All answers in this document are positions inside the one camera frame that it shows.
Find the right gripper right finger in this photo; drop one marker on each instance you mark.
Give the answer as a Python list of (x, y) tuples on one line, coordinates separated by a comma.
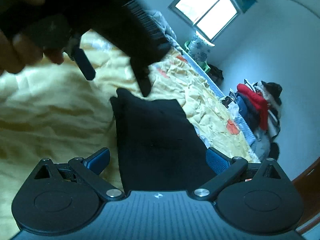
[(257, 198)]

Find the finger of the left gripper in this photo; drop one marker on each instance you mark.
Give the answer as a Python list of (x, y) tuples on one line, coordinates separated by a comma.
[(83, 63), (141, 72)]

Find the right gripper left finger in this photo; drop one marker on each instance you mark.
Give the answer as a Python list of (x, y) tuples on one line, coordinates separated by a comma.
[(64, 197)]

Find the black pants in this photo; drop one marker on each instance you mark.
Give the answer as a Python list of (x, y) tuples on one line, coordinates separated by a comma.
[(158, 148)]

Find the person's left hand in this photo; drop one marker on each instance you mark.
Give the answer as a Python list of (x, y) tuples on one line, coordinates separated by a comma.
[(20, 51)]

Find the blue white crumpled blanket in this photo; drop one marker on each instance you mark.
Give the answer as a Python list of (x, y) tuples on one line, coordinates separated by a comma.
[(165, 27)]

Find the yellow carrot print quilt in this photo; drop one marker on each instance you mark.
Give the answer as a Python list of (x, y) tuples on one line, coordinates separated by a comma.
[(52, 111)]

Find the brown wooden door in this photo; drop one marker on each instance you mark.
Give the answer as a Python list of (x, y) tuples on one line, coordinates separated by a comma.
[(307, 184)]

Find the floral pillow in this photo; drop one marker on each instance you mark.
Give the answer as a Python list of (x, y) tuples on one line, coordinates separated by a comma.
[(199, 48)]

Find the green plastic chair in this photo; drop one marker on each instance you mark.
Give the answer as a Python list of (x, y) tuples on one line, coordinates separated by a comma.
[(204, 65)]

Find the black bag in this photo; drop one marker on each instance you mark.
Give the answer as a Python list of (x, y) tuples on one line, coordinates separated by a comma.
[(216, 72)]

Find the pile of clothes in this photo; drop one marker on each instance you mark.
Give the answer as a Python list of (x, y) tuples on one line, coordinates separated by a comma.
[(256, 111)]

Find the window with grey frame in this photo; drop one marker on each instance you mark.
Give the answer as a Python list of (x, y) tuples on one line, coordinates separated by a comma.
[(210, 17)]

